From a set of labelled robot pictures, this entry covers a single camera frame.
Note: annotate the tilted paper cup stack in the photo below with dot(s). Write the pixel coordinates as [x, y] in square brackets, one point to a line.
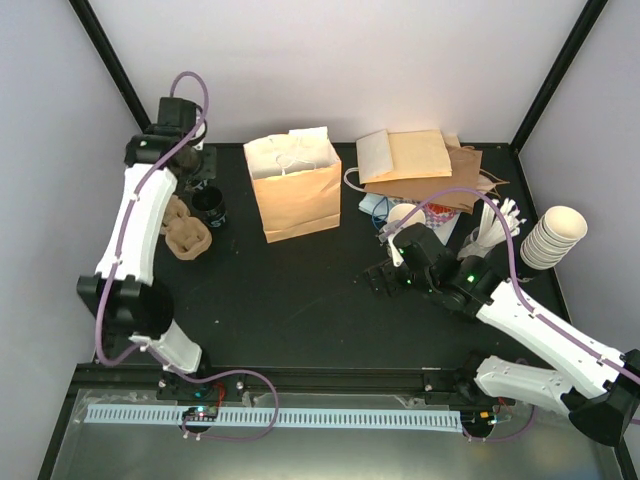
[553, 236]

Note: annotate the small circuit board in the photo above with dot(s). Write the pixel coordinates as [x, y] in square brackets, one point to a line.
[200, 413]

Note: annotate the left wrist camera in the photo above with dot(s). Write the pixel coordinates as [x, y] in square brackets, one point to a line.
[197, 141]

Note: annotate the brown kraft paper bag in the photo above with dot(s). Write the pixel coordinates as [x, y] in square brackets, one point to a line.
[466, 165]

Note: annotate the brown pulp cup carrier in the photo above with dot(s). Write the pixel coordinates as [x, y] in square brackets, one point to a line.
[186, 236]

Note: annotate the orange paper bag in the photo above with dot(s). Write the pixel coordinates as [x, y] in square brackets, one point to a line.
[383, 157]
[296, 179]

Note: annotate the black printed paper cup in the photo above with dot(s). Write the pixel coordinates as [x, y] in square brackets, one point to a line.
[208, 204]

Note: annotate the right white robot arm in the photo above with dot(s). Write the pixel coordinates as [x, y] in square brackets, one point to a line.
[595, 386]

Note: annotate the white paper cup stack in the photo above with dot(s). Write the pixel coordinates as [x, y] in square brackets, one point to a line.
[403, 215]

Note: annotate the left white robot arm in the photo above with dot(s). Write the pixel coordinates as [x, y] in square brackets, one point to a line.
[132, 311]

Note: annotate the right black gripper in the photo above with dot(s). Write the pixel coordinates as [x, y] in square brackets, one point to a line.
[372, 275]

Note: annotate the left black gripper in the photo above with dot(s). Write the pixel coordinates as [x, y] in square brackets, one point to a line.
[210, 168]

